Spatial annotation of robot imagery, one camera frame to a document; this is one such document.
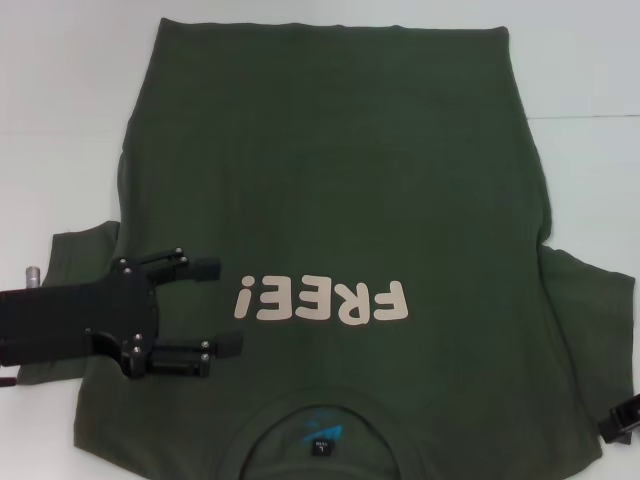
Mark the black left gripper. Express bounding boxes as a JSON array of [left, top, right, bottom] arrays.
[[0, 247, 245, 381]]

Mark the dark green FREE! t-shirt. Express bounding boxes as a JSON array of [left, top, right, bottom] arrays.
[[14, 17, 637, 480]]

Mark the left arm connector cable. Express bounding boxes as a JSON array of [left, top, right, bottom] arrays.
[[0, 267, 42, 389]]

